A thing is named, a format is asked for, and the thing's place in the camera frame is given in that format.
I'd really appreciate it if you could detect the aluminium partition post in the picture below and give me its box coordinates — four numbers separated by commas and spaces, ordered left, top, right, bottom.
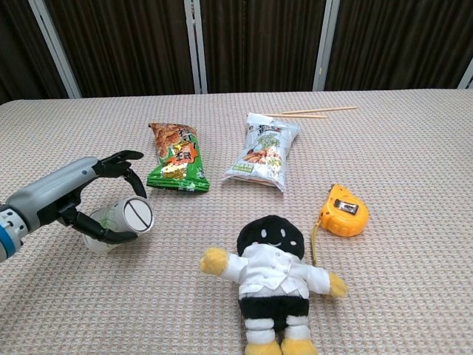
311, 0, 341, 92
456, 58, 473, 90
183, 0, 208, 95
28, 0, 83, 99

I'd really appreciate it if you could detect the white paper cup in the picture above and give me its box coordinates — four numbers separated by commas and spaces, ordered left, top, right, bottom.
82, 196, 154, 255

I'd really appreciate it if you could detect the green snack bag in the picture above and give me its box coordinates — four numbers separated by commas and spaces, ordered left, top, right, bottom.
146, 121, 212, 195

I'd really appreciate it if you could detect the yellow tape measure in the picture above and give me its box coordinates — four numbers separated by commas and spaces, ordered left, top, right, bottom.
310, 183, 370, 267

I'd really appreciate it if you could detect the wooden chopstick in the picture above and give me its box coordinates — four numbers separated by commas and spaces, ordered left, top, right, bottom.
282, 106, 358, 115
263, 112, 328, 120

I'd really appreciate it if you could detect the beige woven tablecloth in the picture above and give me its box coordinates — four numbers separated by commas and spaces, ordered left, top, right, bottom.
0, 87, 473, 355

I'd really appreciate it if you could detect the black grey left robot hand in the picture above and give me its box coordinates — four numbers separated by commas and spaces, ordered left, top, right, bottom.
4, 149, 149, 246

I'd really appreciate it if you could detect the black-headed plush doll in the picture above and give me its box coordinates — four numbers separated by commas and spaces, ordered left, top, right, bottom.
199, 214, 350, 355

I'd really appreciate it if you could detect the white snack bag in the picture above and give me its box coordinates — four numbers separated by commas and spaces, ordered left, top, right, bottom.
220, 112, 302, 195

